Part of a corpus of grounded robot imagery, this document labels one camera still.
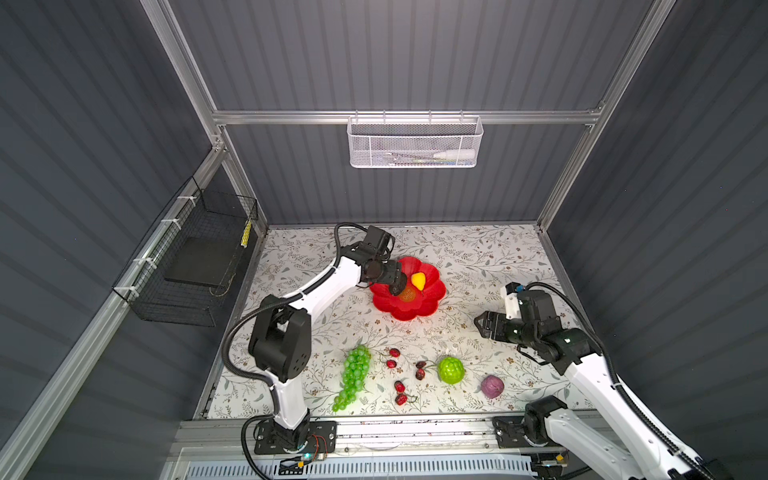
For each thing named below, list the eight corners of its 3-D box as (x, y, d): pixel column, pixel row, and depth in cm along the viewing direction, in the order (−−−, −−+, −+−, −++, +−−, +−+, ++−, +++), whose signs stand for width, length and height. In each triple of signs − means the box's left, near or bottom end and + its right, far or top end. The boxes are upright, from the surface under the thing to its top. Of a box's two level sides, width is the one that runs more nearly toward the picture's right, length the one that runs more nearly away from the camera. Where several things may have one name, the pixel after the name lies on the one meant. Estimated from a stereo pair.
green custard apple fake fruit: (439, 385, 83) (442, 377, 78) (437, 365, 87) (440, 356, 82) (461, 385, 83) (466, 377, 78) (458, 365, 87) (462, 356, 82)
